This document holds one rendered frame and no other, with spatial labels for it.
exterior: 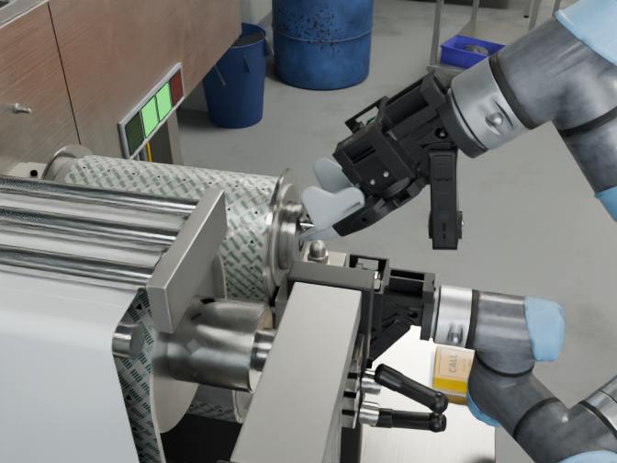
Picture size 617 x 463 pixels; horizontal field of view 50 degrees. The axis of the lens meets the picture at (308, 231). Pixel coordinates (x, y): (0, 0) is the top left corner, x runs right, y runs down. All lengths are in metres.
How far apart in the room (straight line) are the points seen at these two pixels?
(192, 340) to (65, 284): 0.11
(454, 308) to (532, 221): 2.27
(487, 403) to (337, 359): 0.58
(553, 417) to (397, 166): 0.39
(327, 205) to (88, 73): 0.46
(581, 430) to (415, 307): 0.23
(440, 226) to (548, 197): 2.63
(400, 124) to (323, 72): 3.45
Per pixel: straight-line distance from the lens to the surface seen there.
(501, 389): 0.89
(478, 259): 2.79
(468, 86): 0.60
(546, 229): 3.05
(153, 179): 0.74
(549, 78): 0.58
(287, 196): 0.72
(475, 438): 1.01
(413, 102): 0.63
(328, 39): 3.99
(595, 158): 0.60
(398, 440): 0.99
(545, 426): 0.86
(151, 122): 1.17
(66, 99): 0.95
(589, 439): 0.85
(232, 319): 0.47
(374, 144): 0.61
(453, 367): 1.06
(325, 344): 0.35
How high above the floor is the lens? 1.69
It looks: 36 degrees down
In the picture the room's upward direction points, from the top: straight up
